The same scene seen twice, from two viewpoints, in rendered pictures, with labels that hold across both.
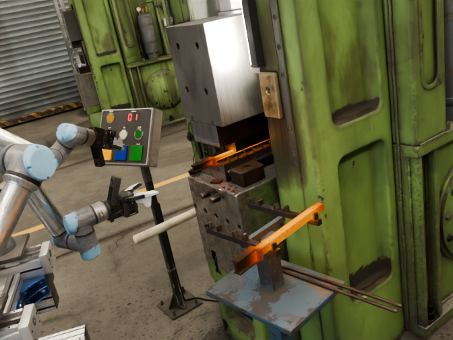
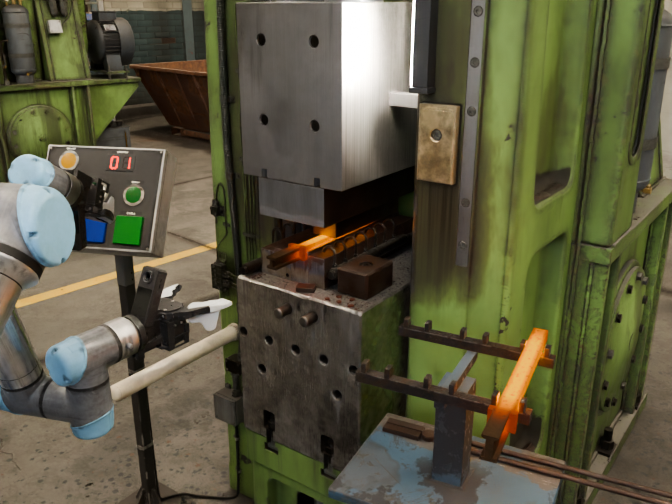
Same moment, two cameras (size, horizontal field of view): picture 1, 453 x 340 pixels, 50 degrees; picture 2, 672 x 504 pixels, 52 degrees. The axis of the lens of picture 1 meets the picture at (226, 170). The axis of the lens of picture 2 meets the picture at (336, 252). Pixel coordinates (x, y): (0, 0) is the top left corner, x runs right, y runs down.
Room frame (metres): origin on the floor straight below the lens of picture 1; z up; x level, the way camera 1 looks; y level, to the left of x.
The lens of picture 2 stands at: (0.47, 0.57, 1.56)
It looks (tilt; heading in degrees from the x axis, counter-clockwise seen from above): 20 degrees down; 337
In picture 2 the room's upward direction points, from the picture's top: straight up
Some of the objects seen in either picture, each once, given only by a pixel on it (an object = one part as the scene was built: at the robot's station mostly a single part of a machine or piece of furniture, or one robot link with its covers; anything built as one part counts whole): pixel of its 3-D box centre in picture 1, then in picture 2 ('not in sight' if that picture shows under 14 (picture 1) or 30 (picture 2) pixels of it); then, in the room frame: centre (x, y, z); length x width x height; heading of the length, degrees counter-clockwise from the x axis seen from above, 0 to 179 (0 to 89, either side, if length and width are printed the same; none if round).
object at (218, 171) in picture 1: (249, 152); (341, 241); (2.08, -0.12, 0.96); 0.42 x 0.20 x 0.09; 122
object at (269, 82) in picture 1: (270, 95); (437, 143); (1.77, -0.22, 1.27); 0.09 x 0.02 x 0.17; 32
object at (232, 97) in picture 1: (240, 64); (355, 88); (2.04, -0.14, 1.36); 0.42 x 0.39 x 0.40; 122
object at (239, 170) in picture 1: (247, 173); (365, 276); (1.85, -0.08, 0.95); 0.12 x 0.08 x 0.06; 122
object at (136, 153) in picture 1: (137, 153); (128, 230); (2.24, 0.41, 1.01); 0.07 x 0.05 x 0.07; 57
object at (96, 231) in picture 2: (121, 153); (93, 228); (2.30, 0.49, 1.01); 0.07 x 0.05 x 0.07; 57
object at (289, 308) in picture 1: (273, 288); (450, 478); (1.43, -0.08, 0.67); 0.40 x 0.30 x 0.02; 40
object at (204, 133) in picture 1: (243, 119); (341, 184); (2.08, -0.12, 1.12); 0.42 x 0.20 x 0.10; 122
